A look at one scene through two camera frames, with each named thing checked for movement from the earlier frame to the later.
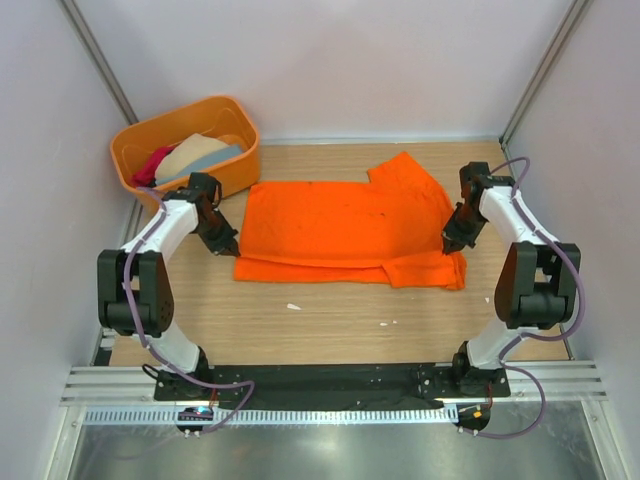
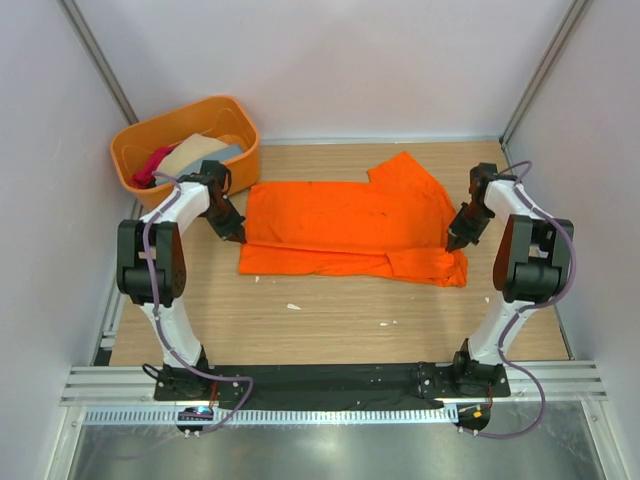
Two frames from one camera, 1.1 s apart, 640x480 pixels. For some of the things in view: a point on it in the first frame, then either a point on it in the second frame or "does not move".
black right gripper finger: [455, 248] does not move
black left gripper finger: [234, 248] to [238, 236]
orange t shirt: [387, 229] does not move
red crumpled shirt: [144, 176] does not move
